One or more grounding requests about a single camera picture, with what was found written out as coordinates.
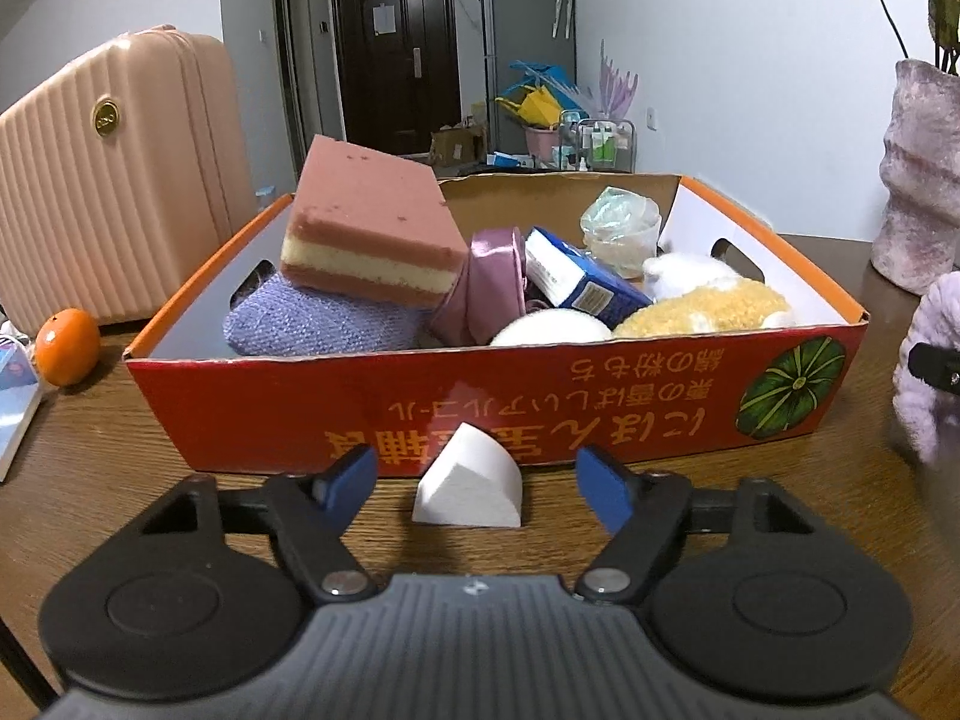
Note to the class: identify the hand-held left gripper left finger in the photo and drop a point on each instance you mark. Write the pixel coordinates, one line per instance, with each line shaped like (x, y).
(352, 487)

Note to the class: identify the red cardboard box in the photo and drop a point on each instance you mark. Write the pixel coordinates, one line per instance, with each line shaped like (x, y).
(525, 405)

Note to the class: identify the orange tangerine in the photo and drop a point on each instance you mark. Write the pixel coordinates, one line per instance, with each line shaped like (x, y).
(67, 346)

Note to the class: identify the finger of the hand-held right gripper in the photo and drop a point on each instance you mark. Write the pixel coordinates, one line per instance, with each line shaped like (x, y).
(934, 366)

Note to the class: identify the pink bucket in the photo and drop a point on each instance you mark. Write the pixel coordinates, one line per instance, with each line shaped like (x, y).
(541, 141)

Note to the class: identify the pink textured vase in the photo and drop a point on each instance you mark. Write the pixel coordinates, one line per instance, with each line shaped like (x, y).
(922, 165)

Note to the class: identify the blue tissue packet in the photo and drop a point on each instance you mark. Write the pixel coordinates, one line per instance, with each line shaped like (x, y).
(577, 277)

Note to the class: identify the dark side door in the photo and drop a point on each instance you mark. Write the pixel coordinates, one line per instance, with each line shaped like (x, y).
(289, 60)

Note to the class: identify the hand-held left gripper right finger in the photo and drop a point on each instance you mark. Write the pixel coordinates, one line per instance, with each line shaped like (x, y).
(604, 491)

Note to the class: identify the blue tissue box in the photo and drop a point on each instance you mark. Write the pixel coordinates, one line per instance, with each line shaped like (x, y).
(15, 405)

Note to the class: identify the pink layered sponge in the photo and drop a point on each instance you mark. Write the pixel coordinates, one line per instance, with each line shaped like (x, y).
(360, 202)

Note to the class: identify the storage cart with bottles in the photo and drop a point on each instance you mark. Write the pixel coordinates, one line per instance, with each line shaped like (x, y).
(600, 142)

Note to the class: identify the dark brown door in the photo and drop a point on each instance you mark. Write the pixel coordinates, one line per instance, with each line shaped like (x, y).
(375, 90)

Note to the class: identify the clear plastic bag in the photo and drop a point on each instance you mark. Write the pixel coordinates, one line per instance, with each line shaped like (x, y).
(619, 229)

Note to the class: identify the brown cardboard carton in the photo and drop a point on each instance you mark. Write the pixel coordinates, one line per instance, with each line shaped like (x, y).
(454, 146)

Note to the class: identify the purple fluffy towel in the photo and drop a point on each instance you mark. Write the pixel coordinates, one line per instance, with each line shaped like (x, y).
(930, 420)

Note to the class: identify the lavender knit cloth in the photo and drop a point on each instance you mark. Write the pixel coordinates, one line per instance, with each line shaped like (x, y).
(315, 322)

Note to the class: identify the white round sponge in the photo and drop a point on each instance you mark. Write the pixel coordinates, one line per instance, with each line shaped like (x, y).
(547, 326)

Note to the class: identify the purple flower wall decor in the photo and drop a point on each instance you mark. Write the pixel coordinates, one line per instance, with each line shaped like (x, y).
(619, 90)

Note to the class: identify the purple satin scrunchie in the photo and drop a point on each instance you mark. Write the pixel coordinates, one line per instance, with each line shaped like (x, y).
(487, 285)

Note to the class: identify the pink ribbed suitcase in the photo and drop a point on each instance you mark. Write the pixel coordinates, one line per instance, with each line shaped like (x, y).
(112, 202)

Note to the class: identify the white wedge sponge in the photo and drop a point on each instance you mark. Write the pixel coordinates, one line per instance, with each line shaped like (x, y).
(465, 487)

